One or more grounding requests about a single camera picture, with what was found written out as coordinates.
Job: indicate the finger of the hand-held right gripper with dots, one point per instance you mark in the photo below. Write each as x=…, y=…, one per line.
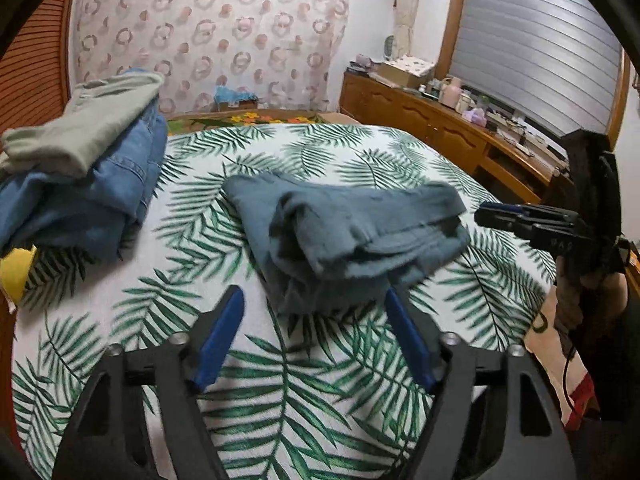
x=520, y=208
x=505, y=224

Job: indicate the white round fan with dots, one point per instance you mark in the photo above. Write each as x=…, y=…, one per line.
x=390, y=46

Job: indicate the red object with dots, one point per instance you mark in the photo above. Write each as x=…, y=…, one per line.
x=582, y=400

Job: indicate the grey window blind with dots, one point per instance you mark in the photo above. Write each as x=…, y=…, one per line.
x=525, y=35

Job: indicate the blue cloth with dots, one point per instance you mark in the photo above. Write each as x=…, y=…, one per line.
x=232, y=94

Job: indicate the wooden window frame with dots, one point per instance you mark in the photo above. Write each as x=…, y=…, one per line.
x=450, y=20

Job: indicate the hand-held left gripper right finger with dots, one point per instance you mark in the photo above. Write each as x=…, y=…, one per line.
x=407, y=340

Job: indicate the blue-grey pants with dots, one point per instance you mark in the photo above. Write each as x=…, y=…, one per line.
x=350, y=225

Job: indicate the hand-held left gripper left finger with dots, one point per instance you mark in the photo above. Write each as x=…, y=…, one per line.
x=220, y=340

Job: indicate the pink bottle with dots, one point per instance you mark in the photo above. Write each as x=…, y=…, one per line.
x=451, y=92

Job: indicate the wooden sideboard cabinet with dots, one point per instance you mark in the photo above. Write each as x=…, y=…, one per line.
x=400, y=105

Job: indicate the person's right hand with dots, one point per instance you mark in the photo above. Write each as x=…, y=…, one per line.
x=570, y=305

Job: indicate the leaf-print bed sheet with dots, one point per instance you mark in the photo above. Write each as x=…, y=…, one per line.
x=300, y=410

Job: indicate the floral blanket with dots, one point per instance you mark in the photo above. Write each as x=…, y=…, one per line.
x=250, y=119

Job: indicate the yellow pillow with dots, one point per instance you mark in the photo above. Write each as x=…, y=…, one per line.
x=17, y=270

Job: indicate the dotted open box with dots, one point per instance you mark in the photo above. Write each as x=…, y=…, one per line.
x=405, y=70

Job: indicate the white wrapped pipe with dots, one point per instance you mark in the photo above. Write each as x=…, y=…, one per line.
x=407, y=10

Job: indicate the wooden louvered wardrobe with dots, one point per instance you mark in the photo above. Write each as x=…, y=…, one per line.
x=40, y=75

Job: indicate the cardboard box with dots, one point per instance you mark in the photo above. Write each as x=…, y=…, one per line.
x=235, y=106

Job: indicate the purple tissue pack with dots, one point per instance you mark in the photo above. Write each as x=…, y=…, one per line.
x=475, y=117

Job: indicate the blue denim jeans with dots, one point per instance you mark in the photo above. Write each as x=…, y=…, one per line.
x=100, y=195

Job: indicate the grey-green folded pants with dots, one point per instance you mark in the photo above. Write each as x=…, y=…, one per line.
x=90, y=130

